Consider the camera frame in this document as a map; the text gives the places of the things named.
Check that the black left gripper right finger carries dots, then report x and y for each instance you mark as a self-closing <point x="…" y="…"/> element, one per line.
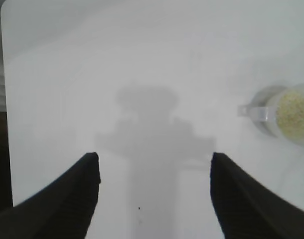
<point x="251" y="211"/>

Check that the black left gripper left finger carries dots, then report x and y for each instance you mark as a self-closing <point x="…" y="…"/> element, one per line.
<point x="54" y="211"/>

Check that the clear plastic measuring cup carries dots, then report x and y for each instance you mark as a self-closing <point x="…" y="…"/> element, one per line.
<point x="259" y="113"/>

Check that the white uncooked rice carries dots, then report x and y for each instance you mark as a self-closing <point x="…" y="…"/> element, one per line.
<point x="294" y="114"/>

